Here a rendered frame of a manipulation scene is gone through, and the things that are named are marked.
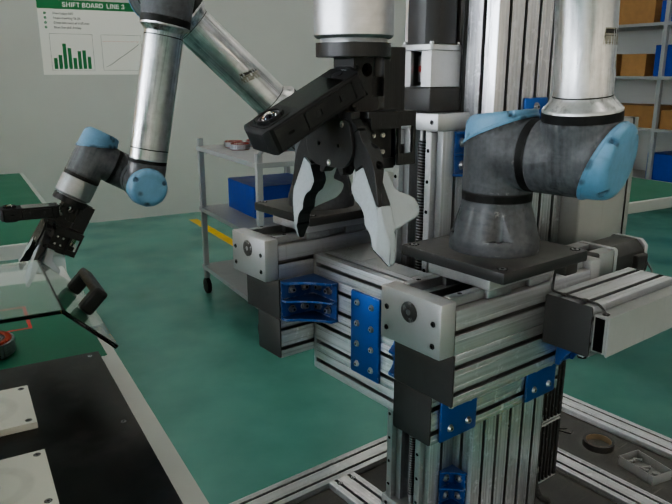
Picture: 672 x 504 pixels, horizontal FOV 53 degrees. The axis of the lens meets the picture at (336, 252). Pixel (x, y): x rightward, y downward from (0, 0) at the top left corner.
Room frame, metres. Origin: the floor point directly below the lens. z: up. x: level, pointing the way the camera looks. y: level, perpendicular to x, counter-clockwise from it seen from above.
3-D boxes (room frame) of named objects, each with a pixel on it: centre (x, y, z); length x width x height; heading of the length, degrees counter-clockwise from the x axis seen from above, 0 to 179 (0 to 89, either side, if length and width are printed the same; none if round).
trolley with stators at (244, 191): (3.68, 0.33, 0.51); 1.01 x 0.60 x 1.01; 30
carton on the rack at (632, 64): (7.08, -3.17, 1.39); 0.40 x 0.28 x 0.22; 120
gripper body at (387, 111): (0.66, -0.02, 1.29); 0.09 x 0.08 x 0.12; 128
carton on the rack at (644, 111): (6.98, -3.22, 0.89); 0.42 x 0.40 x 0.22; 32
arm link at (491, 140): (1.10, -0.28, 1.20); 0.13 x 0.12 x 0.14; 46
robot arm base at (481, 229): (1.11, -0.27, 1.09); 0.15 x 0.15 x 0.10
